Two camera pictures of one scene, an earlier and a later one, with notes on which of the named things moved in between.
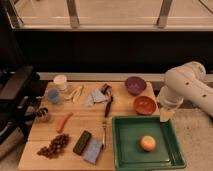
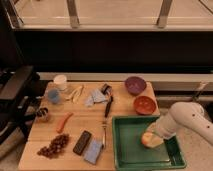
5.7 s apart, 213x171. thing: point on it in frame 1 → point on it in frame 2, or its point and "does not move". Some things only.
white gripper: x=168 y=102 → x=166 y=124
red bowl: x=144 y=105 does not move
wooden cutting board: x=72 y=128 does not move
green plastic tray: x=127 y=132 does not move
